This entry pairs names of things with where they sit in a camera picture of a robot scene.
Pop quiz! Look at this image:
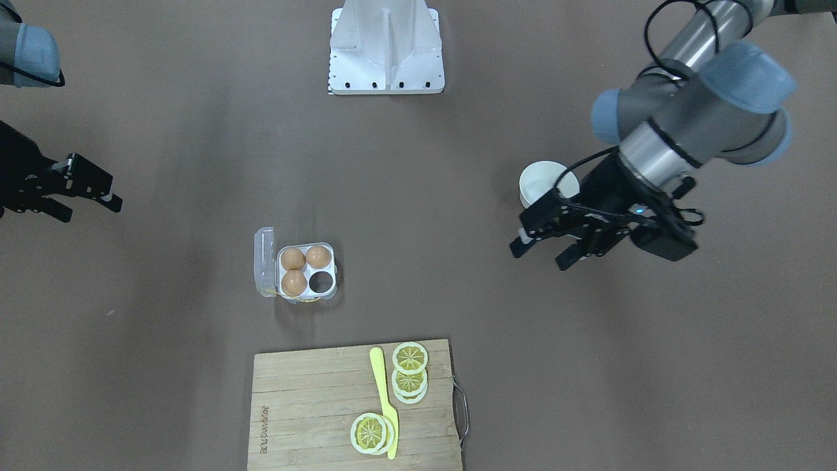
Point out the lower lemon slice of pair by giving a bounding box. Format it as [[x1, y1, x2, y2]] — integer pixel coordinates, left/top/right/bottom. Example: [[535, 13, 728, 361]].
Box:
[[391, 370, 428, 404]]

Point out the brown egg far in box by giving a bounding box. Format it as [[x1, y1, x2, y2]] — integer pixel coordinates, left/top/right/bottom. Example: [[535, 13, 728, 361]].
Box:
[[280, 247, 306, 271]]

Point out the upper lemon slice of pair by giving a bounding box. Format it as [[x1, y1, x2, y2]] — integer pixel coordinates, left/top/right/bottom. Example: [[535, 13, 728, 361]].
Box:
[[392, 341, 430, 375]]

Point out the lemon slice of pair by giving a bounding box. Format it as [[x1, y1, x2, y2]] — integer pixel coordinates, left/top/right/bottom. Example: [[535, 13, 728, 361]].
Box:
[[392, 341, 430, 375], [391, 370, 428, 404]]

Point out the brown egg from bowl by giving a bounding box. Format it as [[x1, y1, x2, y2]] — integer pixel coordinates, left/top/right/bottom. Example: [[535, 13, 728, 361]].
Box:
[[305, 245, 333, 270]]

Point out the lemon slice by knife tip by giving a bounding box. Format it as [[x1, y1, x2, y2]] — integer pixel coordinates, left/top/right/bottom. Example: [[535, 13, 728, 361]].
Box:
[[349, 412, 396, 456]]

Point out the white bowl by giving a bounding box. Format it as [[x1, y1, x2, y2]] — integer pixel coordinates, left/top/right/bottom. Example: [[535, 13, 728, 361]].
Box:
[[519, 160, 580, 208]]

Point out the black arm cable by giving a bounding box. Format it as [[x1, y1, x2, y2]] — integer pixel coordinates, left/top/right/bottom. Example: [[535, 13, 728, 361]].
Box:
[[556, 0, 753, 197]]

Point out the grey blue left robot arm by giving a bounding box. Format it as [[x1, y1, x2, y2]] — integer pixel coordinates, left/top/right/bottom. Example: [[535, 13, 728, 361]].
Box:
[[510, 1, 835, 271]]

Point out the white camera stand base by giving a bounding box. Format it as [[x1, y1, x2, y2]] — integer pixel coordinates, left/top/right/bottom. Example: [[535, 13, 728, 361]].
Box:
[[327, 1, 446, 96]]

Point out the wooden cutting board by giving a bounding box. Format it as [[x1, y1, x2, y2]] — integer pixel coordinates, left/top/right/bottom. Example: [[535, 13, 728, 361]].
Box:
[[247, 339, 464, 470]]

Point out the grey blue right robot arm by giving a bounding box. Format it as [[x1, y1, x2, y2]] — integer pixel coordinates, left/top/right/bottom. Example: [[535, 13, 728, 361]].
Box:
[[1, 1, 123, 223]]

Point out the brown egg near in box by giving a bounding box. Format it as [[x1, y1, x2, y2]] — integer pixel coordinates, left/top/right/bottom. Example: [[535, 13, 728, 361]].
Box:
[[281, 270, 308, 298]]

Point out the yellow plastic knife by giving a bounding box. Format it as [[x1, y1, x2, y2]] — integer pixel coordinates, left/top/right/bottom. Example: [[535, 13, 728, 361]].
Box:
[[369, 346, 400, 461]]

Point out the brown egg in box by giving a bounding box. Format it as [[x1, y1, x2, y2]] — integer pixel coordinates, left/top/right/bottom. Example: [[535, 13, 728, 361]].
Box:
[[281, 270, 308, 298], [280, 247, 306, 271]]

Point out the clear plastic egg box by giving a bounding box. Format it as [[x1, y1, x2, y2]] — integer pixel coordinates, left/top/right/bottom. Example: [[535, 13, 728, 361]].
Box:
[[253, 226, 338, 304]]

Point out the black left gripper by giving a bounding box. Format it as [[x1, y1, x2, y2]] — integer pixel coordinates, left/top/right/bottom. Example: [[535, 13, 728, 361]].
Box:
[[510, 152, 645, 271]]

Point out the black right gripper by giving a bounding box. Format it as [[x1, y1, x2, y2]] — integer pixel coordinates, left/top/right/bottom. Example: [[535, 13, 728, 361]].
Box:
[[1, 122, 124, 223]]

